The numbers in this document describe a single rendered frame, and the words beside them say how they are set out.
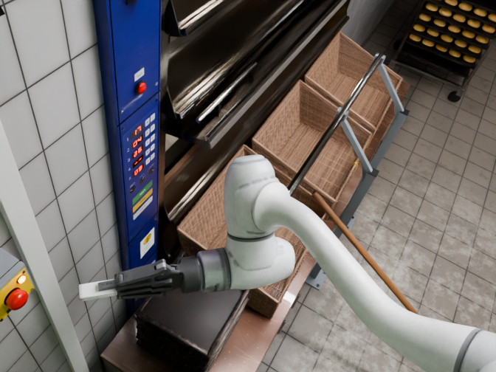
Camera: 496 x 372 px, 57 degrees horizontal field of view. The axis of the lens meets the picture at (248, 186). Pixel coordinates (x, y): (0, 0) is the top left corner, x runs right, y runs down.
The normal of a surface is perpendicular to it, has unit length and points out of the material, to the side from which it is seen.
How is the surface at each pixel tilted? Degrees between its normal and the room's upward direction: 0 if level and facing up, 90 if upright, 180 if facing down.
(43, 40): 90
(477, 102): 0
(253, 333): 0
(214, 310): 0
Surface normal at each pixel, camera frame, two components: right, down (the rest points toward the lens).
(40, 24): 0.86, 0.47
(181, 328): 0.16, -0.62
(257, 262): 0.27, 0.17
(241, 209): -0.65, 0.19
